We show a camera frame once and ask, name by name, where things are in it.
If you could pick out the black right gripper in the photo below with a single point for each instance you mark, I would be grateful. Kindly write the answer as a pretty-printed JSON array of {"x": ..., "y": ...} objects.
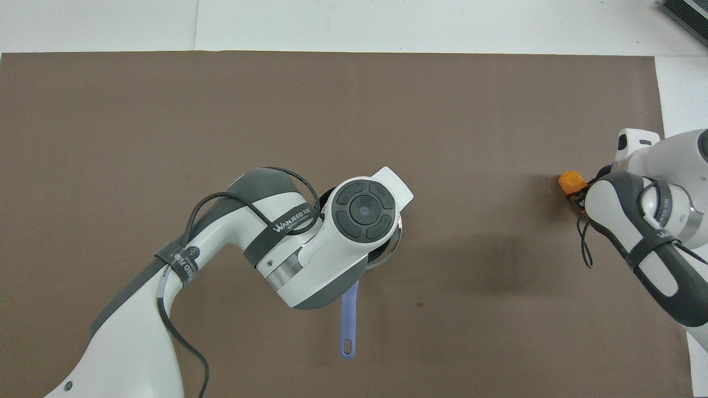
[{"x": 604, "y": 172}]

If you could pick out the grey ribbed panel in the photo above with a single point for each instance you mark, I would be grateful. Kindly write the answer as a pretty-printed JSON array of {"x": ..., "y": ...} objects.
[{"x": 688, "y": 16}]

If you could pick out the brown table mat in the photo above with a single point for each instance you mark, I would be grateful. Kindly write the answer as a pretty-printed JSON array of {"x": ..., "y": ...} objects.
[{"x": 470, "y": 138}]

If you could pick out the yellow corn cob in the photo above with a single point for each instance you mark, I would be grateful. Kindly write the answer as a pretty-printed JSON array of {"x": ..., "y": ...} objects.
[{"x": 571, "y": 181}]

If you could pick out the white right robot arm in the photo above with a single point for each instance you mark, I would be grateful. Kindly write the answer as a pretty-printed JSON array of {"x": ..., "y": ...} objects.
[{"x": 658, "y": 221}]

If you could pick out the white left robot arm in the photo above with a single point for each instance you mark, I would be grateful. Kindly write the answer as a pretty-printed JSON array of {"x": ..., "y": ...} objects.
[{"x": 310, "y": 243}]

